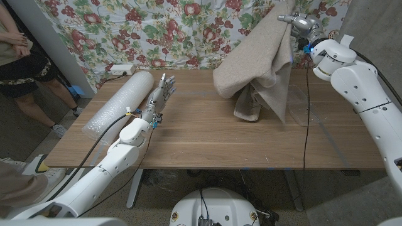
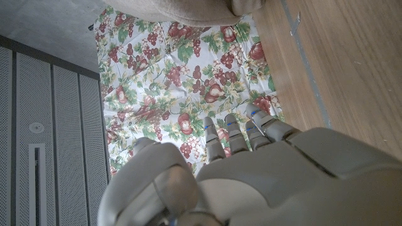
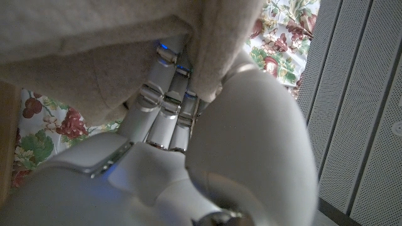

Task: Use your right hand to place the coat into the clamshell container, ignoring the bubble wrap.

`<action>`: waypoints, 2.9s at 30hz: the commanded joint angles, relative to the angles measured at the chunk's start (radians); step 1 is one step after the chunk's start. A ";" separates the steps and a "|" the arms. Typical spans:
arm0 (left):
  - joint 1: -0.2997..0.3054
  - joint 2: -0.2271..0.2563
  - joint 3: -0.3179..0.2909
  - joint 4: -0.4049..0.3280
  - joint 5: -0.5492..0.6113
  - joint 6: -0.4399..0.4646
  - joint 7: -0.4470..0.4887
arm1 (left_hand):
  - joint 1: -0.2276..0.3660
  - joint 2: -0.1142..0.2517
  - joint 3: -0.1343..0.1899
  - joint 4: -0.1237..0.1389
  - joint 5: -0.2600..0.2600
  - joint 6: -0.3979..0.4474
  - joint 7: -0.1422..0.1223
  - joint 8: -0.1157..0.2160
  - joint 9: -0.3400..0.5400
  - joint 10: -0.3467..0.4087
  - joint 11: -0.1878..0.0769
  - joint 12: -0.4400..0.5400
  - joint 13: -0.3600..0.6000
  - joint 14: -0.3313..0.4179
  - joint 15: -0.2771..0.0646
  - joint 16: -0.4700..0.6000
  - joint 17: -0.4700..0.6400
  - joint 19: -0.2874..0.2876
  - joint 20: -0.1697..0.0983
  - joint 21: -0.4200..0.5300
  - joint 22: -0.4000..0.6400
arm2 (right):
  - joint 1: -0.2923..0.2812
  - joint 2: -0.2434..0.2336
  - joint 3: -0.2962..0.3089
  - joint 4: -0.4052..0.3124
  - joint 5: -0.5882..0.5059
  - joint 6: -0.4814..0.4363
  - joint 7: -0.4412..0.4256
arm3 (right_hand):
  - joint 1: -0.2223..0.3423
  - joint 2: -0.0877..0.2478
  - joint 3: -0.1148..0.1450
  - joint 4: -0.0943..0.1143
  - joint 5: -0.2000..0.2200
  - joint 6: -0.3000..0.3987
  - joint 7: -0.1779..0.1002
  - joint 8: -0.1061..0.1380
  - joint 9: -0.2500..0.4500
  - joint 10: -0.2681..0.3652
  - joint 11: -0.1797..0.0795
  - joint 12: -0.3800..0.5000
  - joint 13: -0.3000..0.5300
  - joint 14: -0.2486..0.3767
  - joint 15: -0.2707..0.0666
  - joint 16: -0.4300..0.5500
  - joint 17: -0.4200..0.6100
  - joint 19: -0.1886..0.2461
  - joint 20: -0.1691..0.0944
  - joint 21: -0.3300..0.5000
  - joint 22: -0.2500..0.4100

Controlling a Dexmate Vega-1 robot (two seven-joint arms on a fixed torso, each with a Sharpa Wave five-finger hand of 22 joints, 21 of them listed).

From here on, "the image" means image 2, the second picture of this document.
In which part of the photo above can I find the beige wool coat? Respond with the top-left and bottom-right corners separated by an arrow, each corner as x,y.
103,0 -> 266,28

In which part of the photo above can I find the white linear ceiling vent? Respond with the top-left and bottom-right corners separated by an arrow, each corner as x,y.
28,143 -> 47,226

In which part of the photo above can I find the floral fruit print backdrop cloth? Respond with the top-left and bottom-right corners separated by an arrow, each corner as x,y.
93,6 -> 285,176

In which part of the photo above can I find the round white ceiling sensor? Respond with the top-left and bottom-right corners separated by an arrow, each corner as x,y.
28,122 -> 45,134

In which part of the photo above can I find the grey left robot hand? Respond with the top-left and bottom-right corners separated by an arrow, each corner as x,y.
97,103 -> 402,226

